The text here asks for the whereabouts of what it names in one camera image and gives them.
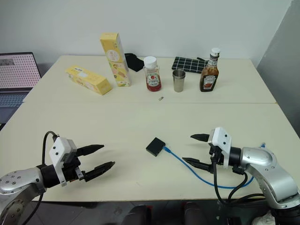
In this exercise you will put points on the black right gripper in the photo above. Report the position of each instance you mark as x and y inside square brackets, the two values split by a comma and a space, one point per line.
[218, 157]

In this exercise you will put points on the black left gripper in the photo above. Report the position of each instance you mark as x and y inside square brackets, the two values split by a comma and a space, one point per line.
[71, 170]

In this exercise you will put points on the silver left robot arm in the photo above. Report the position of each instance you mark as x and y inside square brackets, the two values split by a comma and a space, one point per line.
[18, 181]

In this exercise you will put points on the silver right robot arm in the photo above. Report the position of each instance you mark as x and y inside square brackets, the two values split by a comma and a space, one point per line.
[269, 168]

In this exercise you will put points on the small black box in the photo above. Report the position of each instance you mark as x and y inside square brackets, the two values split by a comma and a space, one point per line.
[155, 147]

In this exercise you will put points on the dark rounded shape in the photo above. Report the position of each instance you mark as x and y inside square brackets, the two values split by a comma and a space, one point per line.
[195, 214]
[140, 215]

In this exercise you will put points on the stacked steel cups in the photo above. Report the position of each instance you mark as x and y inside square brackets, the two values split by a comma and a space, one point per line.
[179, 82]

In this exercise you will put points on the brown sauce squeeze bottle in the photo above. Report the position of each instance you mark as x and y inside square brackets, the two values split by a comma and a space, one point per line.
[209, 77]

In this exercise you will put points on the short yellow carton box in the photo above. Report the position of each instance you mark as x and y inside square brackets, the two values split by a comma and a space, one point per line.
[90, 79]

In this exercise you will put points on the small ketchup bottle white cap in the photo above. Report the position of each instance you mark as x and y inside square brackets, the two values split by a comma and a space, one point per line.
[153, 79]

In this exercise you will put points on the black white checked cloth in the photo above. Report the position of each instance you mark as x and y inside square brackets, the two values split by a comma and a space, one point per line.
[187, 64]

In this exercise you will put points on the white crumpled object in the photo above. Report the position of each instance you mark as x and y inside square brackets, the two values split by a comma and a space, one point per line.
[266, 219]

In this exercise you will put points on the tall yellow carton box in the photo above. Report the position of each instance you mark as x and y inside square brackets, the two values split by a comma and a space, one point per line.
[116, 61]

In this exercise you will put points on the black fabric pouch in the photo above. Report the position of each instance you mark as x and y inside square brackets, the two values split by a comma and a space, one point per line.
[134, 62]

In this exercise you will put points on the open laptop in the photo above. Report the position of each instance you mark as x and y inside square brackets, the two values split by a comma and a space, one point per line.
[16, 70]

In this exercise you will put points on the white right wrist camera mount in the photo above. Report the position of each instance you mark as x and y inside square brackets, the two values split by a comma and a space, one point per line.
[221, 138]

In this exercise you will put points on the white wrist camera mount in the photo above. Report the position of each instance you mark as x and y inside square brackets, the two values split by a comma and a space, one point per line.
[221, 138]
[57, 150]

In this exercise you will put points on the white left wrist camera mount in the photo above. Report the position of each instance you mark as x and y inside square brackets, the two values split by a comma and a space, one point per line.
[57, 150]

